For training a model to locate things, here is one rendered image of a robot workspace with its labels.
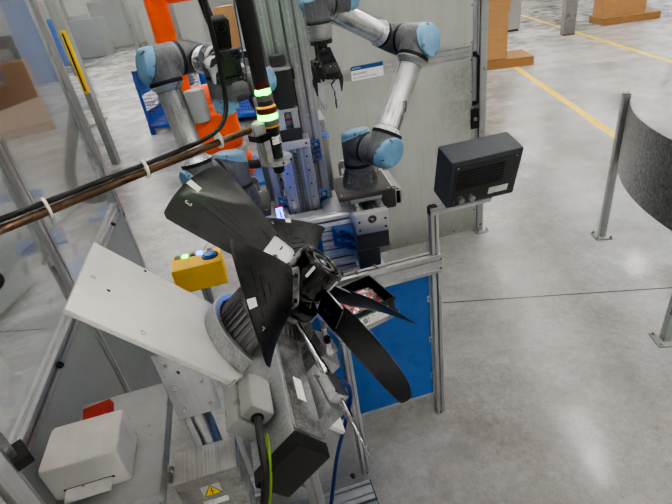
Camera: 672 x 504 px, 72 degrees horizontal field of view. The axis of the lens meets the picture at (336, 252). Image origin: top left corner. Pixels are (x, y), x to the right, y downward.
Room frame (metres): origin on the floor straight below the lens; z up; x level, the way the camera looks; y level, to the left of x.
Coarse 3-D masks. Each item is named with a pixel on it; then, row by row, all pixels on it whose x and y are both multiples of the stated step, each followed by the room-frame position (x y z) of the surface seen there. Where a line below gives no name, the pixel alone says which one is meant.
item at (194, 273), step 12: (216, 252) 1.35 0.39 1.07; (180, 264) 1.31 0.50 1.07; (192, 264) 1.29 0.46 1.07; (204, 264) 1.29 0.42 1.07; (216, 264) 1.29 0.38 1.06; (180, 276) 1.27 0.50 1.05; (192, 276) 1.28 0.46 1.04; (204, 276) 1.28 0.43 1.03; (216, 276) 1.29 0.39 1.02; (192, 288) 1.27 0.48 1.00; (204, 288) 1.28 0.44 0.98
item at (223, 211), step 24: (216, 168) 1.09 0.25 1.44; (192, 192) 0.99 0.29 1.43; (216, 192) 1.02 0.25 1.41; (240, 192) 1.05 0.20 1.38; (168, 216) 0.91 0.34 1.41; (192, 216) 0.94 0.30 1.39; (216, 216) 0.96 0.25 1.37; (240, 216) 0.98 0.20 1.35; (264, 216) 1.02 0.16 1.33; (216, 240) 0.92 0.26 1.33; (240, 240) 0.94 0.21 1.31; (264, 240) 0.96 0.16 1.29
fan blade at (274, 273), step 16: (240, 256) 0.70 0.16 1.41; (256, 256) 0.74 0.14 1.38; (272, 256) 0.79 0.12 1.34; (240, 272) 0.67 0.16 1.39; (256, 272) 0.71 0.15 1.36; (272, 272) 0.76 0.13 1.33; (288, 272) 0.82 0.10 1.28; (256, 288) 0.68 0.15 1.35; (272, 288) 0.73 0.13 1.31; (288, 288) 0.80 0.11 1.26; (272, 304) 0.71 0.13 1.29; (288, 304) 0.78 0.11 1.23; (256, 320) 0.63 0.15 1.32; (272, 320) 0.68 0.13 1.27; (256, 336) 0.61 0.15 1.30; (272, 336) 0.66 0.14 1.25; (272, 352) 0.64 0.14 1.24
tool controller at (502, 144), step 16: (448, 144) 1.51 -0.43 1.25; (464, 144) 1.50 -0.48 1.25; (480, 144) 1.49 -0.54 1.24; (496, 144) 1.48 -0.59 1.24; (512, 144) 1.47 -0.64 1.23; (448, 160) 1.43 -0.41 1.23; (464, 160) 1.42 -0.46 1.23; (480, 160) 1.43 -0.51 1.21; (496, 160) 1.44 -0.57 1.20; (512, 160) 1.45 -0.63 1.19; (448, 176) 1.43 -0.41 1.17; (464, 176) 1.43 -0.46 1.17; (480, 176) 1.44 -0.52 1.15; (496, 176) 1.46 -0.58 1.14; (512, 176) 1.47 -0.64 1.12; (448, 192) 1.44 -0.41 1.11; (464, 192) 1.45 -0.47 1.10; (480, 192) 1.46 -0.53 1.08; (496, 192) 1.48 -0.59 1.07
